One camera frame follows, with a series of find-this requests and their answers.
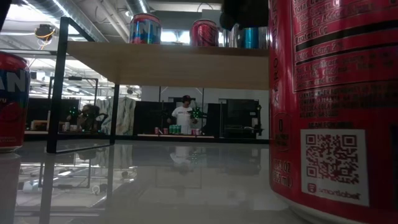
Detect silver ventilation duct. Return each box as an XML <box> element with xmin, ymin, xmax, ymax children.
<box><xmin>18</xmin><ymin>0</ymin><xmax>108</xmax><ymax>43</ymax></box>

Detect silver Celsius can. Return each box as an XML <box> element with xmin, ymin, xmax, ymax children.
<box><xmin>258</xmin><ymin>26</ymin><xmax>270</xmax><ymax>50</ymax></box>

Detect red soda can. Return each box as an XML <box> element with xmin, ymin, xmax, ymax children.
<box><xmin>0</xmin><ymin>51</ymin><xmax>32</xmax><ymax>153</ymax></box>
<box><xmin>129</xmin><ymin>12</ymin><xmax>163</xmax><ymax>45</ymax></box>
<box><xmin>268</xmin><ymin>0</ymin><xmax>398</xmax><ymax>224</ymax></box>
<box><xmin>189</xmin><ymin>18</ymin><xmax>220</xmax><ymax>47</ymax></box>

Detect black partition panel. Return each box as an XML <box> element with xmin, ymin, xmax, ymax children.
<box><xmin>206</xmin><ymin>98</ymin><xmax>264</xmax><ymax>139</ymax></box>
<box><xmin>133</xmin><ymin>101</ymin><xmax>177</xmax><ymax>136</ymax></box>

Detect patterned white green curtain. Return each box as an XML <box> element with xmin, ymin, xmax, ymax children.
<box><xmin>95</xmin><ymin>96</ymin><xmax>137</xmax><ymax>136</ymax></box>

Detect wooden background table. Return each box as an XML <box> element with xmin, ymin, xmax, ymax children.
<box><xmin>136</xmin><ymin>133</ymin><xmax>216</xmax><ymax>139</ymax></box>

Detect black hanging dome camera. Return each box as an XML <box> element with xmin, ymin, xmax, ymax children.
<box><xmin>34</xmin><ymin>24</ymin><xmax>57</xmax><ymax>41</ymax></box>

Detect wooden shelf with black legs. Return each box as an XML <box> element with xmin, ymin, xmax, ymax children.
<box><xmin>45</xmin><ymin>16</ymin><xmax>270</xmax><ymax>154</ymax></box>

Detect person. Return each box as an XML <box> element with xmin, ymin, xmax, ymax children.
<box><xmin>167</xmin><ymin>95</ymin><xmax>199</xmax><ymax>135</ymax></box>
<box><xmin>75</xmin><ymin>104</ymin><xmax>109</xmax><ymax>134</ymax></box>

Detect black metal rig frame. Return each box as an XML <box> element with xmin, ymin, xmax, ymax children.
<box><xmin>47</xmin><ymin>76</ymin><xmax>100</xmax><ymax>135</ymax></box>

